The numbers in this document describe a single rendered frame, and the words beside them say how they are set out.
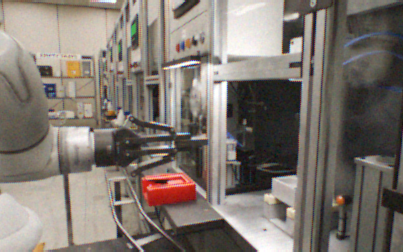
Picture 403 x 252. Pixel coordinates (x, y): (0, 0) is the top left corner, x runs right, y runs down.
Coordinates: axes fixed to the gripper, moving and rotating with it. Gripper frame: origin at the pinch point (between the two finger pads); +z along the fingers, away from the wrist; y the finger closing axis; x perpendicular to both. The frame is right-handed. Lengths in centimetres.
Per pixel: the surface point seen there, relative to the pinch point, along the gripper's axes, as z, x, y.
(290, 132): 56, 37, -7
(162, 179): 1.5, 34.5, -19.7
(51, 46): -106, 750, 109
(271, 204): 24.2, 3.5, -19.7
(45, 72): -110, 640, 41
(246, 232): 14.9, 0.3, -24.5
